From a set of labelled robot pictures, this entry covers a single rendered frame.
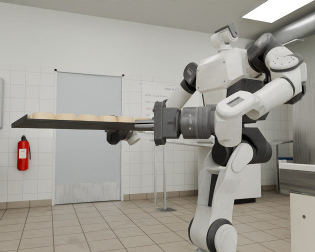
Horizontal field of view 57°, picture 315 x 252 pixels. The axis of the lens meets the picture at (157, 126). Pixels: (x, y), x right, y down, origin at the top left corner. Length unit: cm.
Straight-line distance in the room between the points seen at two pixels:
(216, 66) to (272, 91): 45
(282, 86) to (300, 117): 430
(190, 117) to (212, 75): 53
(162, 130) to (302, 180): 36
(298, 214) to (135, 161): 429
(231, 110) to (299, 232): 31
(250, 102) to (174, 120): 20
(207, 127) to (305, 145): 438
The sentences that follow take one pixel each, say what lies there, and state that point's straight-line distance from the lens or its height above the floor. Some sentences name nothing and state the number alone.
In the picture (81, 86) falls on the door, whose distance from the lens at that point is 484.
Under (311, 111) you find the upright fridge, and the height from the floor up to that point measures 142.
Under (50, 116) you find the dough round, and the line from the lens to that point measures 77.
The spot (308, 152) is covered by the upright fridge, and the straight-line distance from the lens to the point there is 506.
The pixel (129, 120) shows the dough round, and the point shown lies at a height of 101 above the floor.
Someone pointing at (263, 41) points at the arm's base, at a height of 132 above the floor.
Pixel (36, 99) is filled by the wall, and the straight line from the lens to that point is 474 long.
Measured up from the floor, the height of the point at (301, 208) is 81.
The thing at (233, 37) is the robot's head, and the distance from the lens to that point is 134.
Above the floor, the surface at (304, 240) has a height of 74.
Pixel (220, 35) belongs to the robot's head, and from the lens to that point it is 137.
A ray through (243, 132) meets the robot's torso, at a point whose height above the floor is 99.
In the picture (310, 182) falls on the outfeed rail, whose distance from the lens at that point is 72.
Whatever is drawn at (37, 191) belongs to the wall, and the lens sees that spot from 476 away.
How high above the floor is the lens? 95
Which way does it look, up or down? 3 degrees up
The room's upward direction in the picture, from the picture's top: straight up
